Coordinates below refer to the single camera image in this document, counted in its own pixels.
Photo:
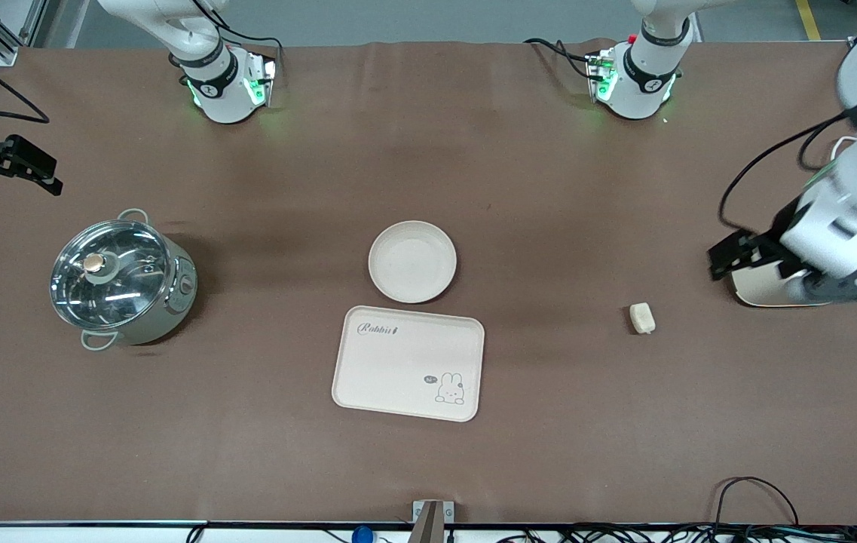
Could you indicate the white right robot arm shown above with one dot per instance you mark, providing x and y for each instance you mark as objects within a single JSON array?
[{"x": 217, "y": 83}]

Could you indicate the round cream plate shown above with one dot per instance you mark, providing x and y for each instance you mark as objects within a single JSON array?
[{"x": 411, "y": 262}]

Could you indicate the glass pot lid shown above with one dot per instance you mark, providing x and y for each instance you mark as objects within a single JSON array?
[{"x": 108, "y": 275}]

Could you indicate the white steamed bun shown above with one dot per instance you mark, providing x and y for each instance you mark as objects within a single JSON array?
[{"x": 642, "y": 317}]

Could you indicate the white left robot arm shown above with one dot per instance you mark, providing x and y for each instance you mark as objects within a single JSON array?
[{"x": 643, "y": 75}]

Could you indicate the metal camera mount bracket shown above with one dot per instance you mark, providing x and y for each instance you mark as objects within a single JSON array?
[{"x": 432, "y": 520}]

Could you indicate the cream rabbit print tray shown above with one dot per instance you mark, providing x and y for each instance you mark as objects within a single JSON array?
[{"x": 398, "y": 369}]

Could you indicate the yellow floor tape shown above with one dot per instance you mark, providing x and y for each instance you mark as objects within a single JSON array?
[{"x": 809, "y": 19}]

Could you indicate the blue round cap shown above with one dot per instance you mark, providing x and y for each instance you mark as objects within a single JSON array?
[{"x": 362, "y": 535}]

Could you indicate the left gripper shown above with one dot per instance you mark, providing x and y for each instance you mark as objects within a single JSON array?
[{"x": 773, "y": 244}]

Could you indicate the brown table cloth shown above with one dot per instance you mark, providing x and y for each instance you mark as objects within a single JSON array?
[{"x": 549, "y": 437}]

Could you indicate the cream two-slot toaster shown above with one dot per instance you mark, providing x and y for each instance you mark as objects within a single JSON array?
[{"x": 758, "y": 288}]

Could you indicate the pale green electric pot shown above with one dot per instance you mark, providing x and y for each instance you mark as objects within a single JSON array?
[{"x": 172, "y": 302}]

